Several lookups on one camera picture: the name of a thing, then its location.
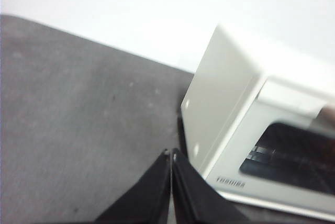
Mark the wire oven rack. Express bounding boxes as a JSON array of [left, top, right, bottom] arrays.
[[247, 144, 291, 163]]

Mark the white Toshiba toaster oven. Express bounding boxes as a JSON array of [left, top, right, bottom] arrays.
[[177, 24, 335, 222]]

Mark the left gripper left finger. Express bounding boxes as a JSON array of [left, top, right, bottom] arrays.
[[93, 148, 172, 224]]

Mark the glass oven door with handle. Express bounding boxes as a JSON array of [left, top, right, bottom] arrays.
[[203, 76, 335, 222]]

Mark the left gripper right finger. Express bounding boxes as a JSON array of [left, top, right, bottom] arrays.
[[171, 147, 251, 224]]

